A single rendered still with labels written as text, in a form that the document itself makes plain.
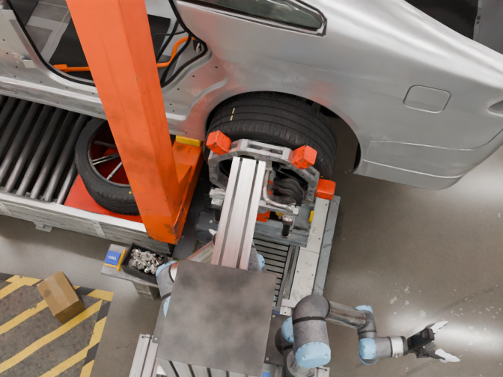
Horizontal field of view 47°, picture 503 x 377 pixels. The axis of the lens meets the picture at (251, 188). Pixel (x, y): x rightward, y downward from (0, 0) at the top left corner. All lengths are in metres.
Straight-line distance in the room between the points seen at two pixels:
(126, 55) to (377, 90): 1.12
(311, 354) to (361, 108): 1.13
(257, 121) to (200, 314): 1.42
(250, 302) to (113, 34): 0.85
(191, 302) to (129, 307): 2.17
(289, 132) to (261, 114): 0.16
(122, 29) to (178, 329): 0.84
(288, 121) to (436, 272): 1.57
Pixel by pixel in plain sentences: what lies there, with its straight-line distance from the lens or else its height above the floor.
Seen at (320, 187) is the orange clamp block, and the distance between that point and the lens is 2.86.
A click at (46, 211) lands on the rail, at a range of 3.53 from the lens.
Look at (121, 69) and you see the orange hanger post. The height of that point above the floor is 1.96.
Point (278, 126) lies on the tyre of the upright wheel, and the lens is 2.67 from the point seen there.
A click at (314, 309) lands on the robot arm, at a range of 2.03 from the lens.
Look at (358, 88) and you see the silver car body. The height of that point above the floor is 1.45.
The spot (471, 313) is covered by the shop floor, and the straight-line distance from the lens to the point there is 3.79.
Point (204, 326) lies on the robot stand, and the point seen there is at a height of 2.03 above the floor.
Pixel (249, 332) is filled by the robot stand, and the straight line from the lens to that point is 1.41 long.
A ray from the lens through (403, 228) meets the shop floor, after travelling 3.85.
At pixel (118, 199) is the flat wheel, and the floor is 0.49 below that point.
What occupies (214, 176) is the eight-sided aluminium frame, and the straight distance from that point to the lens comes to 2.96.
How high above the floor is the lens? 3.40
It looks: 63 degrees down
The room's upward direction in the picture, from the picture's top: 3 degrees clockwise
